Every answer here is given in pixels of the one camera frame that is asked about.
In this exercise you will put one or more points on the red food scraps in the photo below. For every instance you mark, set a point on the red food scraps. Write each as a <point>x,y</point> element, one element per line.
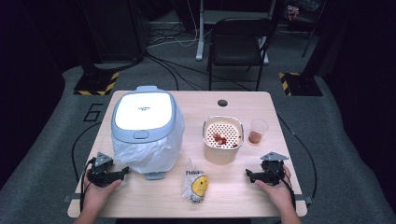
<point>219,138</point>

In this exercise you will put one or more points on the white plastic bin liner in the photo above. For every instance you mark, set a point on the white plastic bin liner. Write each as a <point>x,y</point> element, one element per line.
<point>162,155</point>

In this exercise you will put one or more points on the black folding chair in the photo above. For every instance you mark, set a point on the black folding chair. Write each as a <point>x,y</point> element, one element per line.
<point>238,46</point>

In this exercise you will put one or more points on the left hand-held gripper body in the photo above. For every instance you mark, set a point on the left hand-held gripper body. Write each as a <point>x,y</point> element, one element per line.
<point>99,174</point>

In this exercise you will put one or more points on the white desk frame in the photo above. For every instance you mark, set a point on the white desk frame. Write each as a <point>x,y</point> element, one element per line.
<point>199,37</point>

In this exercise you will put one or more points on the grey table bracket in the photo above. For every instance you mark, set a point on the grey table bracket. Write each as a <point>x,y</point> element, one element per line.
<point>308,200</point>
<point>70,199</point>

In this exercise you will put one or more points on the clear packet with yellow face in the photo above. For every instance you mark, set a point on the clear packet with yellow face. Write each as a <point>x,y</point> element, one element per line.
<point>197,185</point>

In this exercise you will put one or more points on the blue-grey pedal trash bin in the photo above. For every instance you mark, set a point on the blue-grey pedal trash bin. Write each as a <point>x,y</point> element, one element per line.
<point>141,112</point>

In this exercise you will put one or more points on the hazard-striped stand base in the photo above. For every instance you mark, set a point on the hazard-striped stand base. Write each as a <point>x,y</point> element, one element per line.
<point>96,85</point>
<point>300,85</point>

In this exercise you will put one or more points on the clear plastic cup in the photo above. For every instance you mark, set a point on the clear plastic cup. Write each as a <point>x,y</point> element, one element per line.
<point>256,136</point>

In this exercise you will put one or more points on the white perforated strainer bowl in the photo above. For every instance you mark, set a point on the white perforated strainer bowl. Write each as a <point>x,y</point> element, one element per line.
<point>219,155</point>

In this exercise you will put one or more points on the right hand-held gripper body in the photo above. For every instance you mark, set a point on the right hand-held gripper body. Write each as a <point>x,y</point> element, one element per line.
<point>274,171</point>

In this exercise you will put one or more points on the person's left hand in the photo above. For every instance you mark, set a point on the person's left hand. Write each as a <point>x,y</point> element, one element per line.
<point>95,196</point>

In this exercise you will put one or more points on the person's right hand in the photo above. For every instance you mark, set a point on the person's right hand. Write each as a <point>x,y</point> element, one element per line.
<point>280,194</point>

